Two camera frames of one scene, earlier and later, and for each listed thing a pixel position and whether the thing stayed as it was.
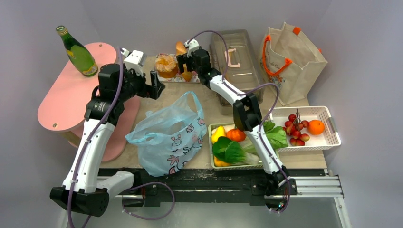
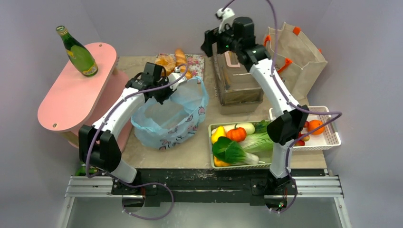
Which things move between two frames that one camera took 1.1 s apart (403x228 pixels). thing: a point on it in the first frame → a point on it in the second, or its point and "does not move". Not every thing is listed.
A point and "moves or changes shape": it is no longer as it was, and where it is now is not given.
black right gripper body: [187, 62] → [208, 41]
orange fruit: [315, 127] does not move
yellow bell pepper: [217, 163] does not move
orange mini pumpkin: [236, 135] does not move
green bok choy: [232, 151] does not move
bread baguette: [181, 49] moves or changes shape
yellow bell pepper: [219, 131] does not move
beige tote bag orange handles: [289, 62] does not move
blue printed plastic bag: [167, 137] moves or changes shape
